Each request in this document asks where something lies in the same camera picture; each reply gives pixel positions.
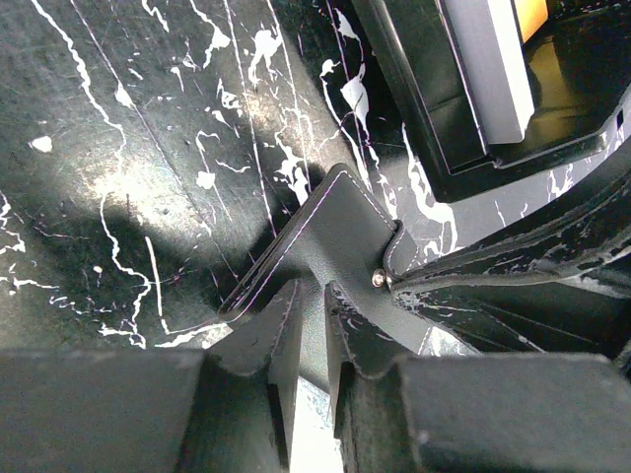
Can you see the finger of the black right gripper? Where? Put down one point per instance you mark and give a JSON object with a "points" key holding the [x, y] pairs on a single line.
{"points": [[593, 233], [582, 316]]}

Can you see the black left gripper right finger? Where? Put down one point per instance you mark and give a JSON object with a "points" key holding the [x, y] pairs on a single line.
{"points": [[394, 411]]}

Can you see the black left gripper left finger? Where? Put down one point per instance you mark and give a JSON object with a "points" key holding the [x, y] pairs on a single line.
{"points": [[230, 408]]}

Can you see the black card storage box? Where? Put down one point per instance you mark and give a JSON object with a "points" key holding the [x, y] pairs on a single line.
{"points": [[481, 109]]}

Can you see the black leather card holder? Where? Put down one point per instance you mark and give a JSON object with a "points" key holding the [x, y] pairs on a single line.
{"points": [[340, 234]]}

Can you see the gold credit card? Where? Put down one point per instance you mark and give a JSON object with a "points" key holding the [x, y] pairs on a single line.
{"points": [[531, 16]]}

